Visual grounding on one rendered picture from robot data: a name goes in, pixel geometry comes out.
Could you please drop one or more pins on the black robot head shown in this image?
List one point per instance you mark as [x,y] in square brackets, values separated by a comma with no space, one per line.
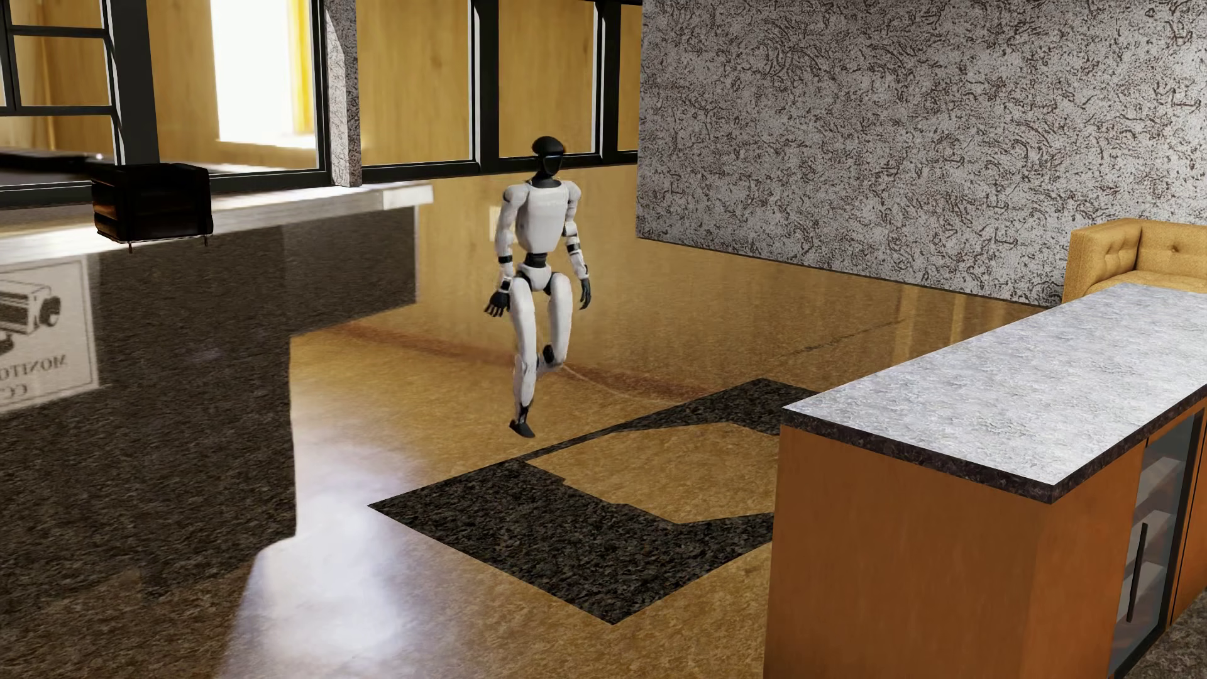
[548,151]

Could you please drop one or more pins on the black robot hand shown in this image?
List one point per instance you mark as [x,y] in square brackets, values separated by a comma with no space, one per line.
[585,293]
[497,303]

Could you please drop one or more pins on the wooden counter with granite top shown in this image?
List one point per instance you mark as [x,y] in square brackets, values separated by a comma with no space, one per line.
[952,490]

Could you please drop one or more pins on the security camera warning sign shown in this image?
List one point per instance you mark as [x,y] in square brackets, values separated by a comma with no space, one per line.
[42,330]

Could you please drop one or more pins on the white right robot leg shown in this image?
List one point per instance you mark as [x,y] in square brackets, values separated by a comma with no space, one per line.
[525,354]

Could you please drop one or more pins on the black box appliance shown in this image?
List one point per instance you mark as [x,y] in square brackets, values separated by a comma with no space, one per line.
[151,201]

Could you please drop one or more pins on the mustard yellow tufted sofa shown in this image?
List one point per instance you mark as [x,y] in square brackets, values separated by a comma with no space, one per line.
[1132,255]

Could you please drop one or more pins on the white left robot leg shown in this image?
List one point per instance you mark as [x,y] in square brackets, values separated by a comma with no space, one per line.
[561,316]

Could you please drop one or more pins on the speckled stone pillar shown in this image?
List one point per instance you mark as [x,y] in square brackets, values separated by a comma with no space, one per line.
[343,90]

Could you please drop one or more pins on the white robot leg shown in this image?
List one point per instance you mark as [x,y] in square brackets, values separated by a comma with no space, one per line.
[561,316]
[525,354]

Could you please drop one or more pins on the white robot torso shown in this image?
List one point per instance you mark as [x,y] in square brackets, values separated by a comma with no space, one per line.
[541,219]

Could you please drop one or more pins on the black window frame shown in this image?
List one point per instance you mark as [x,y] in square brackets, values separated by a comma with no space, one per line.
[486,85]

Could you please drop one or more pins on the dark granite bar ledge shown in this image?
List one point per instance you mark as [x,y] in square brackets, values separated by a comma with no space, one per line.
[189,311]

